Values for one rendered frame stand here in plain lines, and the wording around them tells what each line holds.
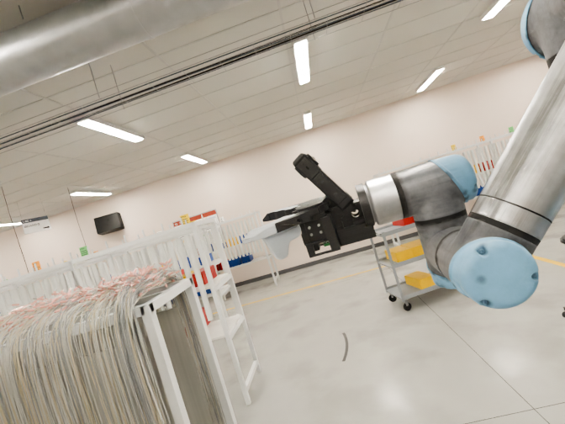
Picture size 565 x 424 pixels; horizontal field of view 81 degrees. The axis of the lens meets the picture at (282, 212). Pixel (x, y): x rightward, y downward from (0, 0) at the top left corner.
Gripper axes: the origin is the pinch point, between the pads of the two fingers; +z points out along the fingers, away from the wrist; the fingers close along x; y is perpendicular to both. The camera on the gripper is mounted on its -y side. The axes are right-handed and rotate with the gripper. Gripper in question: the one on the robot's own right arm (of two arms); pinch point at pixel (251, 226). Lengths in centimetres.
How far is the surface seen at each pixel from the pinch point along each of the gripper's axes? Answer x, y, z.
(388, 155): 798, 57, -129
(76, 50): 144, -116, 117
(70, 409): 22, 42, 83
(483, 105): 828, 17, -373
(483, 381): 171, 183, -68
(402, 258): 339, 145, -53
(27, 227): 497, -51, 611
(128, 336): 24, 24, 54
